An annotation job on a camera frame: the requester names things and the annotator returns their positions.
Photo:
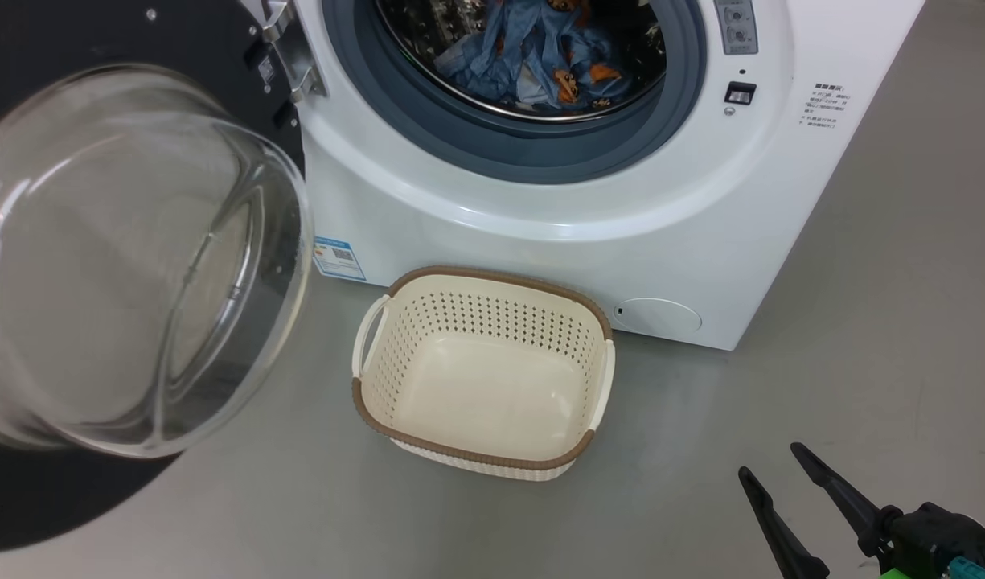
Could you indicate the black glass washing machine door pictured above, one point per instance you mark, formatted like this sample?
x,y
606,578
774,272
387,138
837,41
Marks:
x,y
130,265

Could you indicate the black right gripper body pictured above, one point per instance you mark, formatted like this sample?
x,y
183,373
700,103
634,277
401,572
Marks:
x,y
938,539

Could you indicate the blue energy label sticker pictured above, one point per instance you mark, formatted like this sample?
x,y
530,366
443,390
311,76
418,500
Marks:
x,y
339,259

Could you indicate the blue cartoon print garment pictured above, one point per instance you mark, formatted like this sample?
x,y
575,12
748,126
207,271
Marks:
x,y
508,56

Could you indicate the cream perforated laundry basket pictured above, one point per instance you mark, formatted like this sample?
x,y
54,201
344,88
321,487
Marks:
x,y
492,386

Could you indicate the grey rubber door gasket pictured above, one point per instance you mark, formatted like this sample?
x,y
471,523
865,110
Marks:
x,y
524,153

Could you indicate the white front-load washing machine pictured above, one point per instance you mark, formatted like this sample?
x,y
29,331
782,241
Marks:
x,y
701,209

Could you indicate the stainless steel perforated drum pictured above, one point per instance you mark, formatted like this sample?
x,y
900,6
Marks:
x,y
408,36

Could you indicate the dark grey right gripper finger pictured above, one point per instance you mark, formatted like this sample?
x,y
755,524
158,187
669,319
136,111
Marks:
x,y
785,535
850,503

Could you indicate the silver metal door hinge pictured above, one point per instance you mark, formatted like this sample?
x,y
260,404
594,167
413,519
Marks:
x,y
295,56

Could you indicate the cream orange cartoon garment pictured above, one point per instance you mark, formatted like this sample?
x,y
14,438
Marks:
x,y
568,87

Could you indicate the grey warning sticker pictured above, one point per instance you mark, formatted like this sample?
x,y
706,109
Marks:
x,y
736,28

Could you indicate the round white filter cover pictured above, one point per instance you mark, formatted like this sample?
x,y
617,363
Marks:
x,y
661,316

